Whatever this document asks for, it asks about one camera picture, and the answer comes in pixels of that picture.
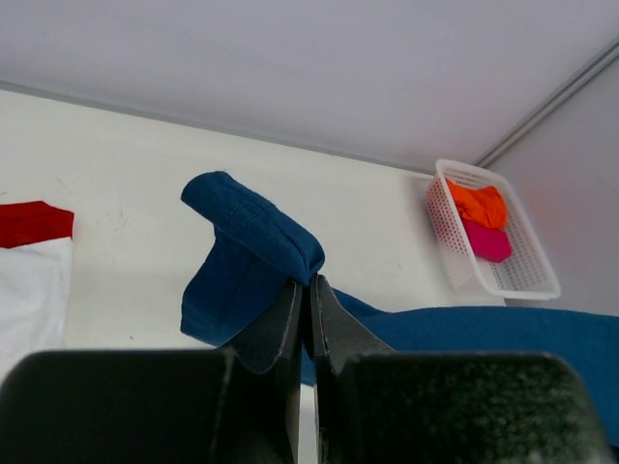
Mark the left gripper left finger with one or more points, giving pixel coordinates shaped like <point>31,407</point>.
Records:
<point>235,404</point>

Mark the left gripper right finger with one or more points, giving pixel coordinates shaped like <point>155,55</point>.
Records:
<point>374,404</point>

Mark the navy blue t shirt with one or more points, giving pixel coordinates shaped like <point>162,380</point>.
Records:
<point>258,248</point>

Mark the folded white t shirt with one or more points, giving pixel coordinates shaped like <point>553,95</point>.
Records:
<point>35,291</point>

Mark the white plastic basket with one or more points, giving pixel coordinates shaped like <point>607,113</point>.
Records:
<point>525,275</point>

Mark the pink t shirt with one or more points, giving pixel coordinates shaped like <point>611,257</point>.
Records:
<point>490,244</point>

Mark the orange t shirt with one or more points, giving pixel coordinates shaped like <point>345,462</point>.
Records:
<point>485,206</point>

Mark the folded red t shirt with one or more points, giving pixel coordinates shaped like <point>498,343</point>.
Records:
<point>29,223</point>

